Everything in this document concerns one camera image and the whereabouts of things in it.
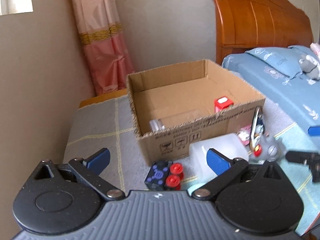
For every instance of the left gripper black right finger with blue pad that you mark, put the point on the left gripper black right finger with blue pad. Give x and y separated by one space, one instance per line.
227 171

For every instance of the black silver oval case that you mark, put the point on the black silver oval case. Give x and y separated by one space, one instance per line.
257 128

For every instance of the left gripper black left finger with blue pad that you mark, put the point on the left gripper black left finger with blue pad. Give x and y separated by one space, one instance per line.
87 172

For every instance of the pink small package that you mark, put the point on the pink small package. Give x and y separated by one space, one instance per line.
244 135

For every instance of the light blue bed sheet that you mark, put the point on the light blue bed sheet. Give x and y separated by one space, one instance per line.
291 113

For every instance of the clear plastic jar in box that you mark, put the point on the clear plastic jar in box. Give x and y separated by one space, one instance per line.
179 119

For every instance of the frosted white plastic container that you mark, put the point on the frosted white plastic container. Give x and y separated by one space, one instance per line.
229 145

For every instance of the blue floral pillow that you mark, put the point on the blue floral pillow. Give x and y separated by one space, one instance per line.
284 60

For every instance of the grey plush toy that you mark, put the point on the grey plush toy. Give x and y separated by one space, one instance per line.
310 66

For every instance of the pink patterned curtain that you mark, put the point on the pink patterned curtain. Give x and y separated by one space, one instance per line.
101 36

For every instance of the black cube toy red buttons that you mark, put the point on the black cube toy red buttons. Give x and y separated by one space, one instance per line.
164 176

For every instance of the orange wooden headboard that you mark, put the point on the orange wooden headboard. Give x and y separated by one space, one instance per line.
246 24

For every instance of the open cardboard box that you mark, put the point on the open cardboard box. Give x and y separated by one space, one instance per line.
184 87

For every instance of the grey checked blanket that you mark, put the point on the grey checked blanket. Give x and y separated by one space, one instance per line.
109 125

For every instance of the red white small box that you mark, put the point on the red white small box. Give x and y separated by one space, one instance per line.
222 103

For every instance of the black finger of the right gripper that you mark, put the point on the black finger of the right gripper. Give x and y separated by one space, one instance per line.
310 159

